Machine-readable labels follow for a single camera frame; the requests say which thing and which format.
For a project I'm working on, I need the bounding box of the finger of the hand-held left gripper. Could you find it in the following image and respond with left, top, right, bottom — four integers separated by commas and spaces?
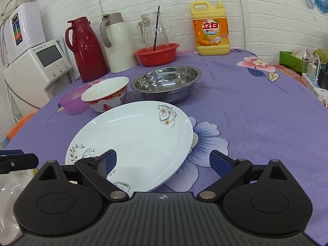
0, 149, 39, 175

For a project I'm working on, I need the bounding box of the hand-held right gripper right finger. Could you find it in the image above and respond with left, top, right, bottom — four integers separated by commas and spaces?
196, 150, 293, 201

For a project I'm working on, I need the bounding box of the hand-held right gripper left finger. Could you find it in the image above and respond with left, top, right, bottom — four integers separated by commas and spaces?
34, 149, 129, 201

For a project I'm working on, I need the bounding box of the white floral plate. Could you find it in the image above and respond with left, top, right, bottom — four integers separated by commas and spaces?
65, 101, 194, 192

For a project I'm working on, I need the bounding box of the clear glass plate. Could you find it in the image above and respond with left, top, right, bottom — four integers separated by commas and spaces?
0, 169, 35, 241

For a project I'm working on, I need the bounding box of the orange stool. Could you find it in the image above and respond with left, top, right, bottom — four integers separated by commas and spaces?
7, 112, 39, 140

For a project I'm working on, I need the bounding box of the purple floral tablecloth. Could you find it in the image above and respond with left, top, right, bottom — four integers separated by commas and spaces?
5, 49, 328, 239

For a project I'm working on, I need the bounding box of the purple plastic bowl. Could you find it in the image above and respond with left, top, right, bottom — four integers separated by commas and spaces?
59, 86, 91, 115

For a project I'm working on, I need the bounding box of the white bowl with red pattern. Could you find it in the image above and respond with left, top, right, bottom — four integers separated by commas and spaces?
81, 76, 129, 113

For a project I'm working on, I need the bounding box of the white water dispenser with screen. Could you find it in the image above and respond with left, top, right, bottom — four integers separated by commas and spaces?
3, 40, 73, 109

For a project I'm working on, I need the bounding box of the stainless steel basin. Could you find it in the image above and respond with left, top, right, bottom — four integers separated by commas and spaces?
131, 66, 202, 104

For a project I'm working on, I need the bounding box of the red plastic colander basket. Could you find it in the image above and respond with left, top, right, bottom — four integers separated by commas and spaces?
133, 43, 180, 67

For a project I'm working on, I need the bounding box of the red thermos jug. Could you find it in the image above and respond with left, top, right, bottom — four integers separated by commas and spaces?
65, 17, 108, 83

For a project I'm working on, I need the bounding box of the red checked cloth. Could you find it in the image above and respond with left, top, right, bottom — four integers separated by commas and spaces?
273, 65, 308, 85

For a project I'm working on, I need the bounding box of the white thermos jug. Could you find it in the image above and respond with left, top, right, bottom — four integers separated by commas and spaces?
99, 12, 137, 73

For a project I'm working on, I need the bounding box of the white power strip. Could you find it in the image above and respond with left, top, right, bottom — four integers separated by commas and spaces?
302, 73, 328, 108

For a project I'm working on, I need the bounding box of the green storage box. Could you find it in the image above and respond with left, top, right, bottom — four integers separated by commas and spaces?
279, 51, 312, 74

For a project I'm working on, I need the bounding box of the yellow detergent bottle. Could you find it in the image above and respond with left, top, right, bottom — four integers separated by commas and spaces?
190, 0, 230, 56

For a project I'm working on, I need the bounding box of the white plug charger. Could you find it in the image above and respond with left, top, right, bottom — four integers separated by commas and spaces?
307, 62, 318, 79

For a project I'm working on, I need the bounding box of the dark box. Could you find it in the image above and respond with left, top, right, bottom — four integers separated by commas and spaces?
318, 69, 328, 90

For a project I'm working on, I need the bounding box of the clear glass pitcher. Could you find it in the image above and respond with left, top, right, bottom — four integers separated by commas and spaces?
137, 13, 170, 50

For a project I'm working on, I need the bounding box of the black stirring stick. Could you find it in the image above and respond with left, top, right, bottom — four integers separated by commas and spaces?
153, 6, 161, 52

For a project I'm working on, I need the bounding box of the green yarn ball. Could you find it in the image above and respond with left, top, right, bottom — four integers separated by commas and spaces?
313, 49, 328, 63

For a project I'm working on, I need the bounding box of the metal flexible hose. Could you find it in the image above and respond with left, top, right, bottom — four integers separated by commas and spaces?
0, 20, 6, 63

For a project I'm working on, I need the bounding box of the white cable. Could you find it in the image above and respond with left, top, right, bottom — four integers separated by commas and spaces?
313, 56, 324, 93

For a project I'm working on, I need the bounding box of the white wall water purifier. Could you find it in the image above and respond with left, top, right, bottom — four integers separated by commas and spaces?
3, 2, 48, 64

